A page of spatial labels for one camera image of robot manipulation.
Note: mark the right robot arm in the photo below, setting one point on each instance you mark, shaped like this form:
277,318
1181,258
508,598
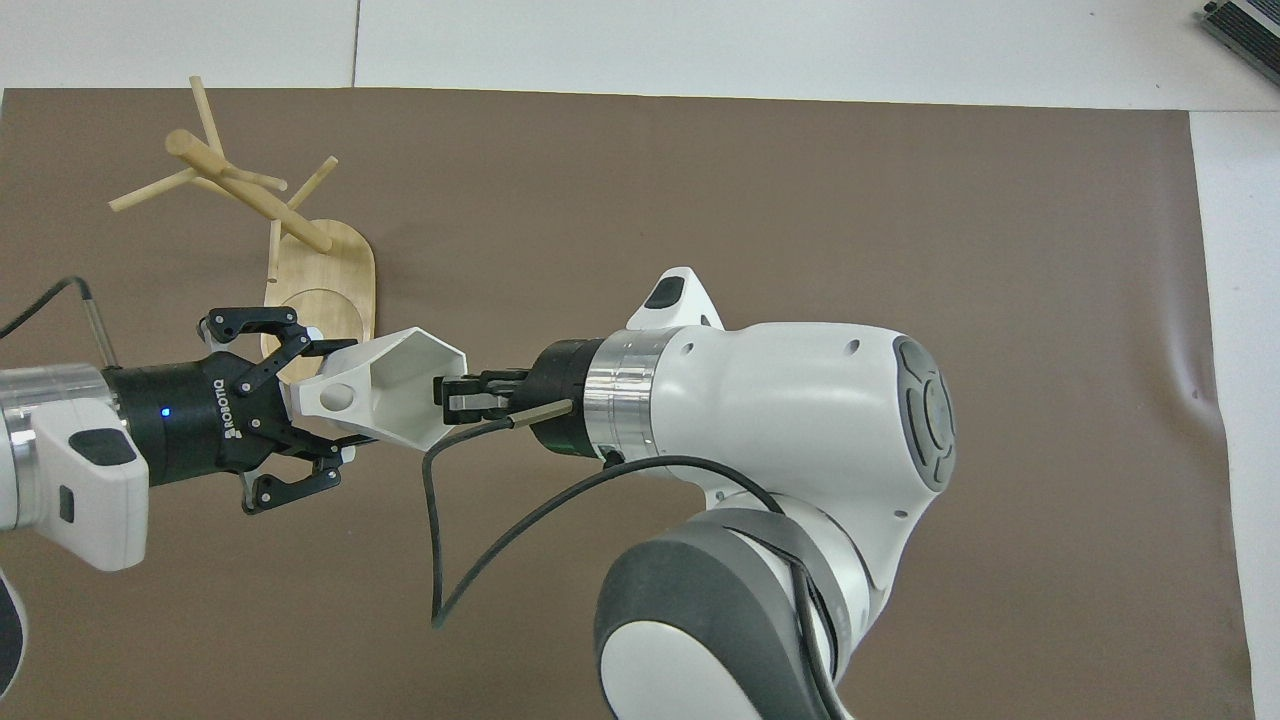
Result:
790,420

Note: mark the wooden cup rack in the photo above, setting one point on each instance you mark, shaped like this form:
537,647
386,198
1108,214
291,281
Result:
320,290

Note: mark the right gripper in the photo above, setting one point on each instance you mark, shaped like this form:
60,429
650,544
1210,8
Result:
562,385

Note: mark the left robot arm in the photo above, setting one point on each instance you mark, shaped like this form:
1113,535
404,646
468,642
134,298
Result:
70,500

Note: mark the grey ribbed device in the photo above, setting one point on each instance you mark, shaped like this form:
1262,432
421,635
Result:
1250,30

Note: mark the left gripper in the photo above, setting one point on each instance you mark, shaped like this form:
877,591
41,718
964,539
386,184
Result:
190,420

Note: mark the white faceted cup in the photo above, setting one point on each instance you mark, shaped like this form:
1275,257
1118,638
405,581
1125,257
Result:
400,385

